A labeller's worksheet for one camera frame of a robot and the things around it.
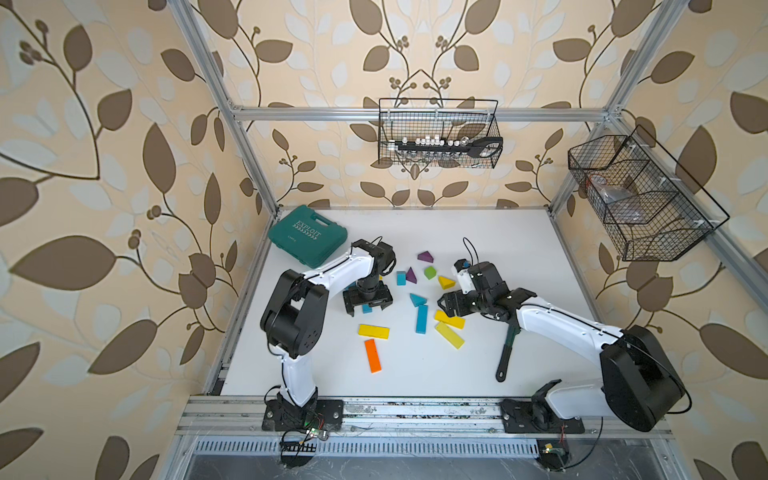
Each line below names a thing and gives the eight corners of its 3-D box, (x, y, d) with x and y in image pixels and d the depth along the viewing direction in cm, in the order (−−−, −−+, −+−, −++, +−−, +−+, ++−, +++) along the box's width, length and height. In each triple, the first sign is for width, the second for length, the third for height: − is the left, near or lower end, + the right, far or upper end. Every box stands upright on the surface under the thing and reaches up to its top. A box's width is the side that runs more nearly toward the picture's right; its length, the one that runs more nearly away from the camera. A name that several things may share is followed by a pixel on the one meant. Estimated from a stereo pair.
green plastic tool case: (267, 239, 112) (263, 232, 109) (304, 210, 122) (302, 203, 119) (312, 269, 103) (310, 263, 100) (348, 235, 113) (347, 228, 110)
